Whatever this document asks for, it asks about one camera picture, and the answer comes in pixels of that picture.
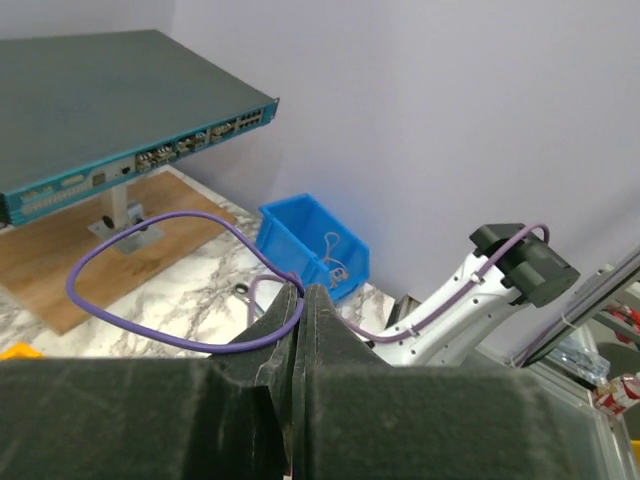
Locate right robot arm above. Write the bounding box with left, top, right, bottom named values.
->
left=369, top=223, right=580, bottom=367

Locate aluminium frame rail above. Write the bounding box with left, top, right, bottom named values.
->
left=513, top=245, right=639, bottom=367

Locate brown wooden board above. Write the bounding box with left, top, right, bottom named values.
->
left=1, top=169, right=236, bottom=334

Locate grey network switch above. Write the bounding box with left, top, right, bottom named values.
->
left=1, top=30, right=279, bottom=226

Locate yellow cable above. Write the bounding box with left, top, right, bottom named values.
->
left=322, top=231, right=351, bottom=291

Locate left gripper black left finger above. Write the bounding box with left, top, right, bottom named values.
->
left=0, top=282, right=301, bottom=480

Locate silver ratchet wrench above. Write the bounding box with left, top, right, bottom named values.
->
left=233, top=282, right=249, bottom=298

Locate grey metal stand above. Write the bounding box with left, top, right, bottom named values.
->
left=88, top=184, right=163, bottom=254

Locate blue plastic bin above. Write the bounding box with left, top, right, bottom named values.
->
left=255, top=194, right=370, bottom=303

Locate yellow plastic bin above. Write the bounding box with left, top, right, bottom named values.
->
left=0, top=342, right=43, bottom=361

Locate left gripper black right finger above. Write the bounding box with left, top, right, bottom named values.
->
left=292, top=286, right=607, bottom=479

